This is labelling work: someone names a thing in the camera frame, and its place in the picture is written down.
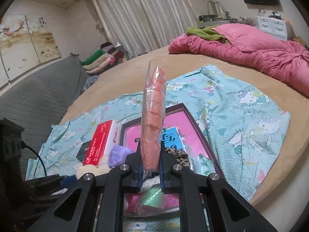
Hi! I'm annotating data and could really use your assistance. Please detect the cluttered desk items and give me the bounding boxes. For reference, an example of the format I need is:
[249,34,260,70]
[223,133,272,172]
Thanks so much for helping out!
[197,1,256,29]

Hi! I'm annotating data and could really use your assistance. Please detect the pink quilted comforter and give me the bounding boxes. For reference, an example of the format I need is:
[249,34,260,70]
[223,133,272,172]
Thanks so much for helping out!
[168,24,308,96]

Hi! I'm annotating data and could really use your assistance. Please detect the pink towel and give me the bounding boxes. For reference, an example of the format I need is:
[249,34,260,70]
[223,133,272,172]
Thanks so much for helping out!
[140,64,166,171]

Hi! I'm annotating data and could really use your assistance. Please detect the leopard print scrunchie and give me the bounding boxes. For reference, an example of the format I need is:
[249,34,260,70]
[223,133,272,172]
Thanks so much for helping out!
[166,148,191,168]

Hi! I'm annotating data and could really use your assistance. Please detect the cream teddy bear plush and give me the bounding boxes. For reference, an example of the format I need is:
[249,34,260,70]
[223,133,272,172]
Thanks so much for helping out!
[76,156,111,179]

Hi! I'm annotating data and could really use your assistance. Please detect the stack of folded blankets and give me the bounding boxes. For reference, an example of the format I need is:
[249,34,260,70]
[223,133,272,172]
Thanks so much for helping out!
[80,42,127,75]

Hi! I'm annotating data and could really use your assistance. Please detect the white pleated curtain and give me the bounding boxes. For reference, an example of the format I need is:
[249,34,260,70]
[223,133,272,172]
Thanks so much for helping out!
[90,0,197,57]

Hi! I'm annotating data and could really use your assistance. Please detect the grey quilted sofa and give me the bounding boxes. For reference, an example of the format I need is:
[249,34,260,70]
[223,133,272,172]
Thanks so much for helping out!
[1,54,88,180]

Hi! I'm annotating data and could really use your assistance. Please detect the dark navy box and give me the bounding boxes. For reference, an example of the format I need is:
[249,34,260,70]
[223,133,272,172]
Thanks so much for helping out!
[76,141,91,163]

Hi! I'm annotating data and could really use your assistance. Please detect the wall painting panels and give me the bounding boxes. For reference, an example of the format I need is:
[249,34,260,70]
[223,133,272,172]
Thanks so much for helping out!
[1,15,61,87]

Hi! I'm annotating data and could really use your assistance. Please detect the black cable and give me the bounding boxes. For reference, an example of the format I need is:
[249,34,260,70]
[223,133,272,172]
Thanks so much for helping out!
[21,141,48,177]

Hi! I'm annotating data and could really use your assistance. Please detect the hello kitty blue sheet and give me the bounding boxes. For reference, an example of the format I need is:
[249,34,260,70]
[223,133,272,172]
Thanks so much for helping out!
[25,64,292,232]

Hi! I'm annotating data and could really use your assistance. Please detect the red tissue pack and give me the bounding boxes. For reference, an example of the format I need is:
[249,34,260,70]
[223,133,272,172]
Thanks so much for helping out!
[83,120,121,166]

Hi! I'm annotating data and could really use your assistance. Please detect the green cloth on comforter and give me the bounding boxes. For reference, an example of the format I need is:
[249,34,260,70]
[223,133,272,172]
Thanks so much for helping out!
[186,26,230,44]

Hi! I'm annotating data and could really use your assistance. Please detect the purple fabric scrunchie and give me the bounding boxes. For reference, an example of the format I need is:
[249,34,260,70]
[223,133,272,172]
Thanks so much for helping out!
[108,145,134,168]

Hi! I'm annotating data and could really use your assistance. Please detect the mint green item in plastic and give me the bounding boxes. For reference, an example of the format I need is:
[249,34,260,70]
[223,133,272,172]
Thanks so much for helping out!
[134,185,165,216]

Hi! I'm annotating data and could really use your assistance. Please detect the white drawer cabinet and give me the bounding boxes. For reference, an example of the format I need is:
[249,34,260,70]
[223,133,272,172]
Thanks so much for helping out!
[257,16,288,41]

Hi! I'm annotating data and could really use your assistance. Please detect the dark framed pink tray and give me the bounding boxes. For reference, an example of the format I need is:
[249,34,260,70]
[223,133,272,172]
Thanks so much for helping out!
[120,103,225,217]

